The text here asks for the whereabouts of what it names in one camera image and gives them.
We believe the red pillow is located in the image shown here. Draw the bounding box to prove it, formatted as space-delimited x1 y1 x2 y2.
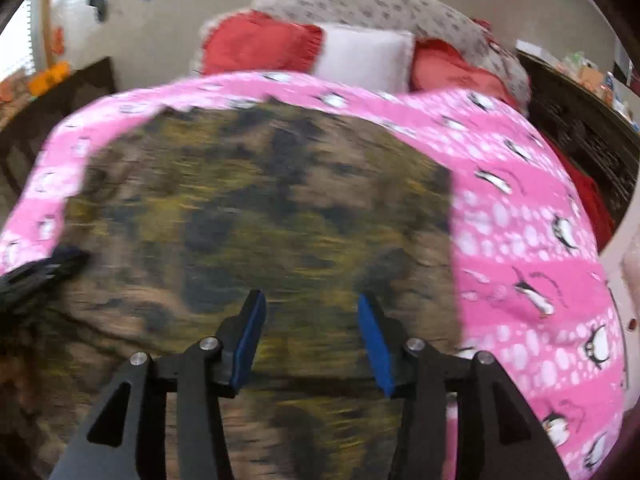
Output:
410 37 523 108
200 10 326 77

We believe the camouflage print garment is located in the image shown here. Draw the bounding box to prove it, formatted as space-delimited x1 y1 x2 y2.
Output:
0 97 463 480

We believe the white pillow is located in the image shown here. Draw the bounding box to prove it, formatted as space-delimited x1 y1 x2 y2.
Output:
315 24 417 93

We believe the grey patterned headboard cover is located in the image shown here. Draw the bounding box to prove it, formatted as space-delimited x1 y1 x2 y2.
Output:
192 0 532 111

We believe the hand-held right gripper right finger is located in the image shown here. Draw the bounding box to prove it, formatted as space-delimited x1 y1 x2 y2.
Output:
357 293 572 480

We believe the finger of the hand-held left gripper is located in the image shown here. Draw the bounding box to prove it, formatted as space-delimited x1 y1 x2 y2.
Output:
0 247 91 311

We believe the red bedsheet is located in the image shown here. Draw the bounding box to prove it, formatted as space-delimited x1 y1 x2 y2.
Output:
542 135 617 253

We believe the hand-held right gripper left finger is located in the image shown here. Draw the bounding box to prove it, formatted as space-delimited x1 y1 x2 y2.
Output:
48 289 267 480

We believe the pink penguin print blanket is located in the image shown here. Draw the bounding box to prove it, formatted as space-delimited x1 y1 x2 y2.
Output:
0 71 630 480

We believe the dark wooden side cabinet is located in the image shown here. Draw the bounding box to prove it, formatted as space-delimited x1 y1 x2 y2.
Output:
517 50 640 226

